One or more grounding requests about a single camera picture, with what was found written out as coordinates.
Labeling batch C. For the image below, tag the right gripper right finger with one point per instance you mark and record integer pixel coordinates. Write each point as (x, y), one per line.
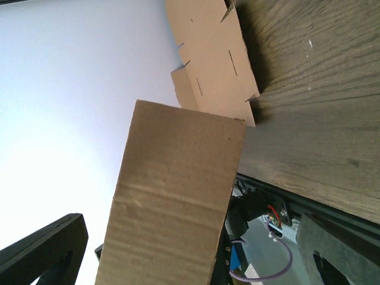
(332, 254)

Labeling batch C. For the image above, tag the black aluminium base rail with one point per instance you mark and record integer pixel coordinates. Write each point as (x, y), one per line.
(281, 212)

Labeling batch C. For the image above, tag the large flat cardboard sheet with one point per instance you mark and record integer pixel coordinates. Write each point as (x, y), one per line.
(216, 76)

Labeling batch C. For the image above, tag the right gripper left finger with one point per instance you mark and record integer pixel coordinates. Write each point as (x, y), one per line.
(51, 255)

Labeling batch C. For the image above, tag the small cardboard box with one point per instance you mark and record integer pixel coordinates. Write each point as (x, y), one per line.
(171, 198)

